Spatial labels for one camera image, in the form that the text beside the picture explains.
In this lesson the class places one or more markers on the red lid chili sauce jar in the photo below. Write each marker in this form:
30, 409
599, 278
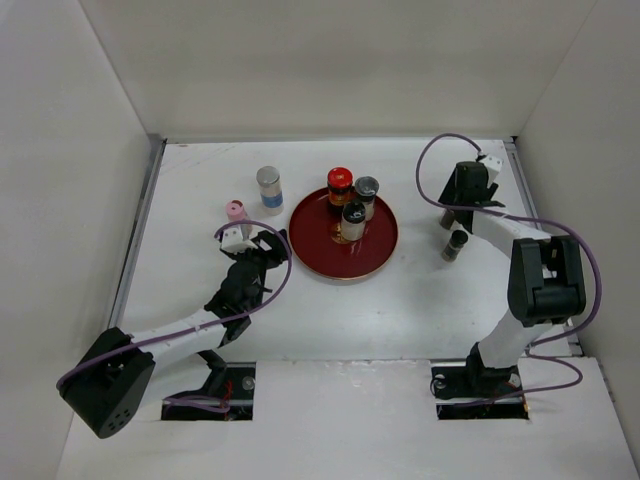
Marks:
339, 186

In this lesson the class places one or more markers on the pink lid spice bottle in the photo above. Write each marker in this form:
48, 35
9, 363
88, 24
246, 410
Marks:
236, 212

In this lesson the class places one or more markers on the right metal frame rail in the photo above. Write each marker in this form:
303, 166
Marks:
545, 289

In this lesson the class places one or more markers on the black lid pepper shaker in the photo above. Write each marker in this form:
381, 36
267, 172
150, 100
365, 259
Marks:
456, 243

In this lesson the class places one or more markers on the red round tray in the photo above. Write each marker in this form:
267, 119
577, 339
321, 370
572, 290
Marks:
315, 238

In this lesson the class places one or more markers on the white lid spice jar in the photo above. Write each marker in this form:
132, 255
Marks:
447, 219

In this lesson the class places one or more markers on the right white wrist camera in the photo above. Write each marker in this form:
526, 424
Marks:
493, 164

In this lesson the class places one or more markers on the clear lid white shaker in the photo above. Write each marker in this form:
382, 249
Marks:
366, 189

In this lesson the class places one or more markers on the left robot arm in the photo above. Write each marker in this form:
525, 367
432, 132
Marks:
178, 364

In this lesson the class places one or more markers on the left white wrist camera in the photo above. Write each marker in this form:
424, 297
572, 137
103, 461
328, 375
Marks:
234, 241

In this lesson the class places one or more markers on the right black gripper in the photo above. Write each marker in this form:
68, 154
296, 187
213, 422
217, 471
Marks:
449, 193

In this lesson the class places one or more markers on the left metal frame rail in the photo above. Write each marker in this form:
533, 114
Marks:
116, 311

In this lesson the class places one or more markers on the silver lid blue label bottle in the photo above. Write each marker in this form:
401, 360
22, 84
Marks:
269, 181

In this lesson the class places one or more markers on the black knob white grinder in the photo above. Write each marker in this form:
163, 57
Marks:
353, 221

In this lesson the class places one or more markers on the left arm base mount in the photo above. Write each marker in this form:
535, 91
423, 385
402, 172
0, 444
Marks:
226, 393

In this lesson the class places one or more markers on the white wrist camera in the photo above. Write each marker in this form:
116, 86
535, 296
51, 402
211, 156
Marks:
234, 241
493, 164

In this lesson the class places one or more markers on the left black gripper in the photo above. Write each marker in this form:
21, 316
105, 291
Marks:
276, 254

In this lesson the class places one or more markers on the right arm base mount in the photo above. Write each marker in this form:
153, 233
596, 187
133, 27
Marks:
458, 399

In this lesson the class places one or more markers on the metal frame rail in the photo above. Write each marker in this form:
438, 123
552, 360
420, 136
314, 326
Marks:
545, 289
116, 311

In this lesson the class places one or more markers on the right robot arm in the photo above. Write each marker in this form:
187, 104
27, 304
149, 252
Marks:
491, 229

